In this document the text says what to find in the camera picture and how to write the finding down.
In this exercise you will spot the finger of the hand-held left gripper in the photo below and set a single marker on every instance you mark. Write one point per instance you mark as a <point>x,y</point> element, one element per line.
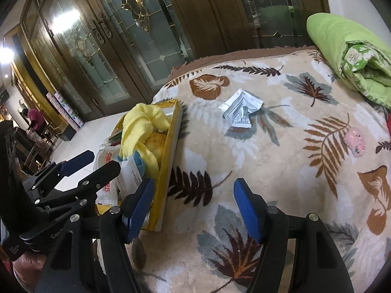
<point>100,174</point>
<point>76,161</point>

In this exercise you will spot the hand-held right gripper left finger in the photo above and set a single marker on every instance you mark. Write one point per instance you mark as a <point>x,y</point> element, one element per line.
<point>139,210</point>

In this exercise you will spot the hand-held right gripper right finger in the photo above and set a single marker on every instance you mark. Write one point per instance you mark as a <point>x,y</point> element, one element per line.
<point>247,207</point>

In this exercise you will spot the white packet with red label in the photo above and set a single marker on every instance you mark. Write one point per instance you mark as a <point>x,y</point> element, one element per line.
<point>105,158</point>

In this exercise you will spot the large white plastic packet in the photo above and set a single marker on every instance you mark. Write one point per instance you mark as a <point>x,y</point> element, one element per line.
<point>131,177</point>

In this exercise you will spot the blue towel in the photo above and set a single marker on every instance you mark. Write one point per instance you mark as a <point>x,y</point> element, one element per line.
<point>139,160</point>

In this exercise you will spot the yellow-trimmed clear storage bag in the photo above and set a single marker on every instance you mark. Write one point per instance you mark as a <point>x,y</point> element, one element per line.
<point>165,174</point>

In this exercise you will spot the pale yellow fluffy towel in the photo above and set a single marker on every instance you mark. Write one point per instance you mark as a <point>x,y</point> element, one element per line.
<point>137,128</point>

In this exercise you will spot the person's left hand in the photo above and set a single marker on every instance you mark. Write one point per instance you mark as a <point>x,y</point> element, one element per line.
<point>29,267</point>

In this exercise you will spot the wooden chair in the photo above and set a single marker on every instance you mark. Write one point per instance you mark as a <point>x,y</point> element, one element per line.
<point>33,155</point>

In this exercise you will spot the stack of printed boxes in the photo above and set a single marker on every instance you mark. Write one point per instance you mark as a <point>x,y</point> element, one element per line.
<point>65,113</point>

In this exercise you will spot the leaf print blanket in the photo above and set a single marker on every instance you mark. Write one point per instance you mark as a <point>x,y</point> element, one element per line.
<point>275,158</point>

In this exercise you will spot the small white packet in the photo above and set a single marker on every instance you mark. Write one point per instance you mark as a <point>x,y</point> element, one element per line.
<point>238,100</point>

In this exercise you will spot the wooden glass-panel door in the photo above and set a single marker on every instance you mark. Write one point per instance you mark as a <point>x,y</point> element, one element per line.
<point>143,45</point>
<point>213,12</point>
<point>70,52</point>

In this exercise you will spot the small pink plush item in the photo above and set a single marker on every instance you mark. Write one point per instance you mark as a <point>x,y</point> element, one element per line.
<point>354,142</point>

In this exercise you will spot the rolled green quilt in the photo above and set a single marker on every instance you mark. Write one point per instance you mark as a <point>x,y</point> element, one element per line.
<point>330,33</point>

